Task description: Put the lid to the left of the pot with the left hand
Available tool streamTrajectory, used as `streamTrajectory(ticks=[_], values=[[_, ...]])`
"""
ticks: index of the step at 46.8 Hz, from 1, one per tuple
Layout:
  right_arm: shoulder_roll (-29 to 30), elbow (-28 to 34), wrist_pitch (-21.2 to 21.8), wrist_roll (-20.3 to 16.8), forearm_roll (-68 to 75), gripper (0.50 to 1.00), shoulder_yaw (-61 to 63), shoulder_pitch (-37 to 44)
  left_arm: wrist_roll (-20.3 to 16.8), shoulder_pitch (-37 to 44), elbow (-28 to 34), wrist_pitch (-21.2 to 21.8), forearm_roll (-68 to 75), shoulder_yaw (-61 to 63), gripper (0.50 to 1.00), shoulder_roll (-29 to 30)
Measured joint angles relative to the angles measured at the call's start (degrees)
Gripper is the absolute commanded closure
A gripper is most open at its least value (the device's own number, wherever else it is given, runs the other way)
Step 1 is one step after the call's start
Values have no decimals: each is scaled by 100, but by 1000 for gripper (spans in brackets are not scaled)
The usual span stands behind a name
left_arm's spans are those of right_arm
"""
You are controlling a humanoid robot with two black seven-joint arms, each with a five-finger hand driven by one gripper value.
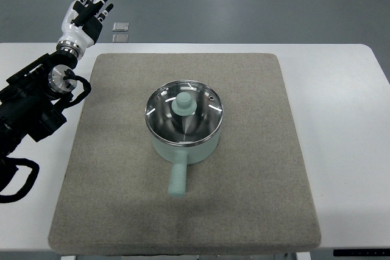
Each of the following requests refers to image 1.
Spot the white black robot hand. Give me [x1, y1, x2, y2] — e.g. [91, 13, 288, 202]
[57, 0, 113, 59]

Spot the glass lid with green knob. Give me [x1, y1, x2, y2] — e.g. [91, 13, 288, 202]
[145, 80, 224, 147]

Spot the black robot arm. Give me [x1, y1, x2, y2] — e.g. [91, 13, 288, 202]
[1, 49, 91, 195]

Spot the upper floor metal plate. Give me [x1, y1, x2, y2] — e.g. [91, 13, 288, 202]
[112, 22, 129, 32]

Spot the floor metal plate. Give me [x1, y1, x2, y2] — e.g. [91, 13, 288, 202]
[112, 22, 129, 32]
[112, 33, 129, 43]

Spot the lower floor metal plate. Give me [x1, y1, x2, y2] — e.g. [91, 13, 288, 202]
[112, 33, 129, 43]

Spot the mint green saucepan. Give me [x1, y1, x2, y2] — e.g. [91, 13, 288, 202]
[148, 121, 221, 198]

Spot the grey felt mat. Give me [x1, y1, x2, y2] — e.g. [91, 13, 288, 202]
[48, 53, 321, 255]

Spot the black table control panel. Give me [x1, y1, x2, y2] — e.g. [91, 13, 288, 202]
[333, 248, 390, 257]

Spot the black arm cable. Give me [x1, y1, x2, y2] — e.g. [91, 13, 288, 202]
[0, 69, 92, 204]

